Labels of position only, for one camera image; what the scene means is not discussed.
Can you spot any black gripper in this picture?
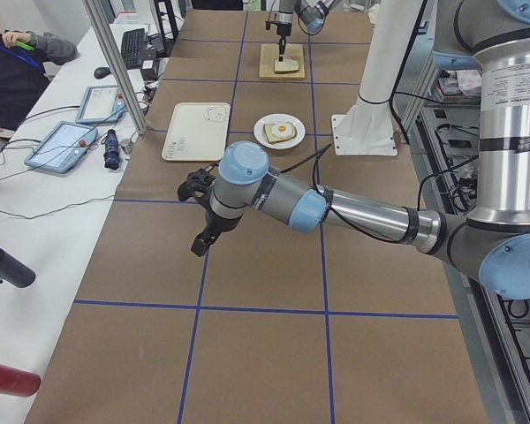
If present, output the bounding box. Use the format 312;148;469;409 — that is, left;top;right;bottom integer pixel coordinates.
191;203;240;256
276;22;292;62

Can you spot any bread slice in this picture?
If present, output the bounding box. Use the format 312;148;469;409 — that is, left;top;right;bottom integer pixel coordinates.
273;59;300;74
263;122;297;144

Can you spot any white round plate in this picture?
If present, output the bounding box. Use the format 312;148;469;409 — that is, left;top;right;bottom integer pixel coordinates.
254;113;306;149

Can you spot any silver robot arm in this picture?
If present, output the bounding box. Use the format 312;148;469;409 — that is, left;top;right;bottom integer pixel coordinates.
266;0;340;62
178;1;530;299

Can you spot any wooden cutting board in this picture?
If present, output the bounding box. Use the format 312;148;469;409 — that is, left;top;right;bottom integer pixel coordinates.
259;43;306;80

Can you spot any fried egg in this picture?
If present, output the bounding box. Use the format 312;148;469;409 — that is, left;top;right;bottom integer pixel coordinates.
270;123;294;138

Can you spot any cream bear serving tray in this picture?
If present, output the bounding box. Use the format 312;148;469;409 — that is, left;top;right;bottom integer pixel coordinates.
161;102;231;162

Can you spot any folded dark blue umbrella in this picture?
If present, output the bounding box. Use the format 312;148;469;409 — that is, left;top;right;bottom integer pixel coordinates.
103;129;121;170

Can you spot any black keyboard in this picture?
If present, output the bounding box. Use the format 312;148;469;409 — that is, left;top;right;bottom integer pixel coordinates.
120;28;147;69

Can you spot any blue teach pendant near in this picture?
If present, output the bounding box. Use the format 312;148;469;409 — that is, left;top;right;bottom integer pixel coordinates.
24;121;98;174

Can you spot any blue teach pendant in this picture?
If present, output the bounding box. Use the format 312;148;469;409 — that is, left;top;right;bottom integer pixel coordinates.
75;86;126;125
24;121;98;174

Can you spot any blue teach pendant far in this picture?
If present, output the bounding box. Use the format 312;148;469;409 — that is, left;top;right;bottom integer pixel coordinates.
75;86;126;125

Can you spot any black computer mouse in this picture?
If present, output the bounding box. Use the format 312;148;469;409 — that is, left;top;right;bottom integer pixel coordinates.
94;66;111;80

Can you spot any black water bottle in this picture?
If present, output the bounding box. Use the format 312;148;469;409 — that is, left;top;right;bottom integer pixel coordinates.
0;248;36;288

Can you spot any red bottle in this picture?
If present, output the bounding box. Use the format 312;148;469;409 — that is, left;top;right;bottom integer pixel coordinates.
0;364;42;398

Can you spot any seated person in dark sweater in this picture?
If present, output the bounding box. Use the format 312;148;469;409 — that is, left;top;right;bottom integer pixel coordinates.
0;28;78;139

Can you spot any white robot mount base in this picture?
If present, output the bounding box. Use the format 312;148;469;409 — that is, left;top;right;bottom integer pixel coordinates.
332;0;427;155

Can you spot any aluminium frame post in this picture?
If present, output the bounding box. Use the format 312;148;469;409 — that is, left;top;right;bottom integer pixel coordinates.
83;0;148;135

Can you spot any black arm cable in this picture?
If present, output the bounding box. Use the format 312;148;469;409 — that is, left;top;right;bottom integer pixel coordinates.
269;141;482;244

